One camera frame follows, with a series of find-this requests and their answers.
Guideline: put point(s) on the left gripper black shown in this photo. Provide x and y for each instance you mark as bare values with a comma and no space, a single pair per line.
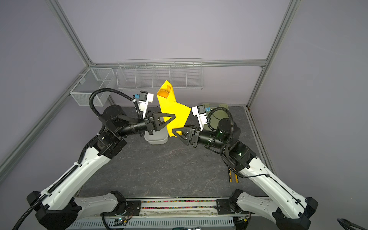
154,122

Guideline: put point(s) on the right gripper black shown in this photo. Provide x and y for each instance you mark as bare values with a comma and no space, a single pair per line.
193,138

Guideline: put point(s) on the white oval plastic tub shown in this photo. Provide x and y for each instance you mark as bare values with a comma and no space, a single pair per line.
157,138

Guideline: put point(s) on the yellow paper napkin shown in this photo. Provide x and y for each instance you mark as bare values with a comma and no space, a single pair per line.
171,106

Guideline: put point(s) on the orange plastic spoon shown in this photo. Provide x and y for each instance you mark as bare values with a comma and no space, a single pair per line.
163,93

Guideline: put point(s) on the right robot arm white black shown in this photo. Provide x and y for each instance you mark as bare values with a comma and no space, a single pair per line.
284,207

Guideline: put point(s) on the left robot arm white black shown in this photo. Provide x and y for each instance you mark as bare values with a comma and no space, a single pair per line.
56,206

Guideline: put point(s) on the yellow black pliers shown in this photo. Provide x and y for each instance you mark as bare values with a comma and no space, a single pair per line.
232,176

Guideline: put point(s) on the white mesh box basket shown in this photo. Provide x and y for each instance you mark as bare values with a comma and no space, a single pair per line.
92,80

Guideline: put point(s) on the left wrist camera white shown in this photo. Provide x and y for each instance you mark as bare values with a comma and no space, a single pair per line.
143,98

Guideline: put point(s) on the white wire wall rack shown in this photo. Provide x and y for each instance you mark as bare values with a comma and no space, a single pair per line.
153,73

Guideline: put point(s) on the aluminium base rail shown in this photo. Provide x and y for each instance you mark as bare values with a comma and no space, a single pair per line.
155,207

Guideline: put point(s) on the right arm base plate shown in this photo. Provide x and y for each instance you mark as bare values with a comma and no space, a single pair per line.
226,206

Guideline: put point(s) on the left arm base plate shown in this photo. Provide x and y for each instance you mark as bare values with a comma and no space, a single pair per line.
129,208

